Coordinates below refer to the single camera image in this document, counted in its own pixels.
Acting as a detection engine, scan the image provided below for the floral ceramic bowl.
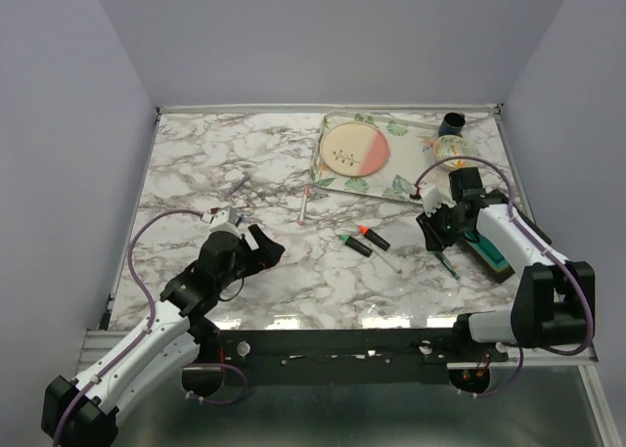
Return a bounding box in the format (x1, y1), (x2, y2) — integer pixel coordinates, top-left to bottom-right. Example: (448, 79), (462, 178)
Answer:
(432, 135), (476, 160)

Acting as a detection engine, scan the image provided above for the floral rectangular tray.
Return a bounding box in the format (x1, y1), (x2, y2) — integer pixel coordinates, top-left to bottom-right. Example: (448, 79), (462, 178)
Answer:
(309, 111), (437, 203)

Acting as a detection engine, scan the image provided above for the purple pen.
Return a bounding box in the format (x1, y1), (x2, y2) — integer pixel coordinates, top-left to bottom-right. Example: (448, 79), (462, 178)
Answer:
(225, 174), (250, 198)

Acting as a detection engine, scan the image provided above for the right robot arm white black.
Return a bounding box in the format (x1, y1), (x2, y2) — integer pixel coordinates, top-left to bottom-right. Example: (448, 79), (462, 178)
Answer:
(415, 167), (596, 361)

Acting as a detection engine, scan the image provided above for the orange highlighter black body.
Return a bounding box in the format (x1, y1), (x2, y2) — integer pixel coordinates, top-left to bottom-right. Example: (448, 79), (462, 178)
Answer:
(359, 225), (390, 251)

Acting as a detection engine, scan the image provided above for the green highlighter black body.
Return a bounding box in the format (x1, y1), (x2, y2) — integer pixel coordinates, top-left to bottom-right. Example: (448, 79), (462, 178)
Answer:
(338, 235), (373, 257)

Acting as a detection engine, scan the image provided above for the teal acrylic marker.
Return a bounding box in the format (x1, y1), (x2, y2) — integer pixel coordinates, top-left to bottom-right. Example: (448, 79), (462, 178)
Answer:
(432, 251), (461, 281)

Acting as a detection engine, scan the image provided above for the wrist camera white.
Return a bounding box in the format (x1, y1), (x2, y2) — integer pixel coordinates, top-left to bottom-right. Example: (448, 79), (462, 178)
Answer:
(416, 183), (455, 216)
(201, 206), (242, 236)

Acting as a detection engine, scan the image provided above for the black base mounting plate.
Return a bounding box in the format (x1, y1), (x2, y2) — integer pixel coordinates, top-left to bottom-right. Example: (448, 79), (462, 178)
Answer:
(219, 328), (509, 385)

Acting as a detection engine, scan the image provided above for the pink white pen centre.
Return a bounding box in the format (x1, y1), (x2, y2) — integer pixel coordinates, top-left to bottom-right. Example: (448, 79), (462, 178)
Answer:
(297, 184), (310, 226)

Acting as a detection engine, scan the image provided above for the pink capped white pen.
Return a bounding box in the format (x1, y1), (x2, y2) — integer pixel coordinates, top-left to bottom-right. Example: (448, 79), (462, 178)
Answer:
(373, 248), (403, 274)

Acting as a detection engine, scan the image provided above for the aluminium front rail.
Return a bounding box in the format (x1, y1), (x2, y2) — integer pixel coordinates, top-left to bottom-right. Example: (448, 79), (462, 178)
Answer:
(80, 325), (601, 370)

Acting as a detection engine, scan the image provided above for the dark blue cup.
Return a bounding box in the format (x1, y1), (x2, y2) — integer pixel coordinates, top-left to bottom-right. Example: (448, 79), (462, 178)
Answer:
(437, 112), (466, 137)

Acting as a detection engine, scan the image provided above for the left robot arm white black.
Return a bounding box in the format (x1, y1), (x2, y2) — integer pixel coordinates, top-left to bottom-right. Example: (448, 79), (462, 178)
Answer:
(41, 225), (285, 446)

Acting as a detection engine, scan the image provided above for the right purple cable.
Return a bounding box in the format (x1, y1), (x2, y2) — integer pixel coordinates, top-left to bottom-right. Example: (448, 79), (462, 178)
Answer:
(414, 156), (598, 399)

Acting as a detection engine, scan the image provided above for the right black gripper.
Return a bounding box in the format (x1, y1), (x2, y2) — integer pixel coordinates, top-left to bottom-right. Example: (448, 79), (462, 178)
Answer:
(415, 201), (470, 252)

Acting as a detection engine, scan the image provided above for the cream and pink plate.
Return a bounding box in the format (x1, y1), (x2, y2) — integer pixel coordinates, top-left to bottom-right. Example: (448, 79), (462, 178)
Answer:
(319, 121), (390, 177)

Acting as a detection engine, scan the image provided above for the dark framed teal tray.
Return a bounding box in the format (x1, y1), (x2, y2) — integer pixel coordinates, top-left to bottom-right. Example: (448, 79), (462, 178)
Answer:
(461, 237), (514, 284)

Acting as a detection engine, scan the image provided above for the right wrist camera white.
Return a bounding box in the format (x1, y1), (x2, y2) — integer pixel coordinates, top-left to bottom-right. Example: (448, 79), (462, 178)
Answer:
(416, 183), (455, 216)

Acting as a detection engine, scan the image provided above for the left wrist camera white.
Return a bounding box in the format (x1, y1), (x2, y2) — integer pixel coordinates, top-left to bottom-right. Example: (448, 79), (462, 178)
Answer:
(201, 206), (242, 236)

